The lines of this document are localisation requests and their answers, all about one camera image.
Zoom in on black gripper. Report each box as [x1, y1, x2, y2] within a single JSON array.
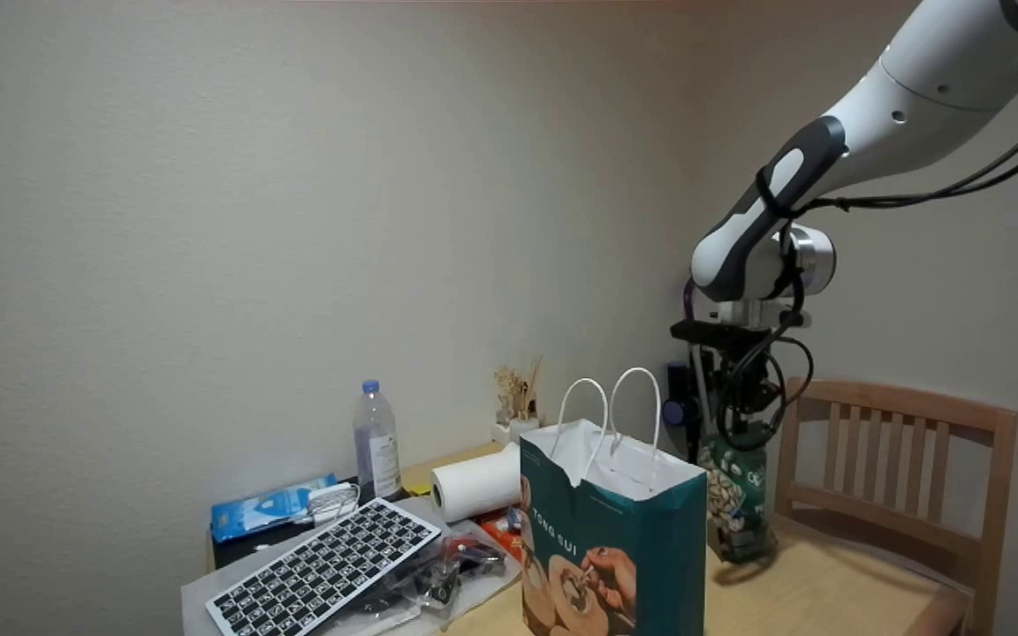
[[713, 341, 793, 453]]

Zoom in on green snack packet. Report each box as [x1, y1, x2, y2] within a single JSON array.
[[702, 430, 781, 565]]

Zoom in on green paper gift bag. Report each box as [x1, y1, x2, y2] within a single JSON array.
[[518, 366, 713, 636]]

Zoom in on red snack packet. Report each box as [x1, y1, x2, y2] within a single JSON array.
[[478, 508, 531, 559]]

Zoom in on wooden chair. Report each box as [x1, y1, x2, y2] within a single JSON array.
[[770, 380, 1018, 636]]

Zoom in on white paper towel roll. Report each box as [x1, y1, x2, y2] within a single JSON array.
[[428, 443, 527, 525]]

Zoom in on clear plastic wrapped items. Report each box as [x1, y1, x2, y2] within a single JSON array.
[[346, 525, 522, 622]]

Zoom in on clear plastic water bottle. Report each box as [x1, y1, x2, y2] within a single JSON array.
[[352, 380, 402, 507]]

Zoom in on blue tissue box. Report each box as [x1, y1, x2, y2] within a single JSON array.
[[210, 469, 360, 574]]

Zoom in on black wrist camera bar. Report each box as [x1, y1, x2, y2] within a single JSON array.
[[667, 316, 778, 350]]

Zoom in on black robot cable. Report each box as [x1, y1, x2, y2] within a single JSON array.
[[753, 69, 1018, 453]]

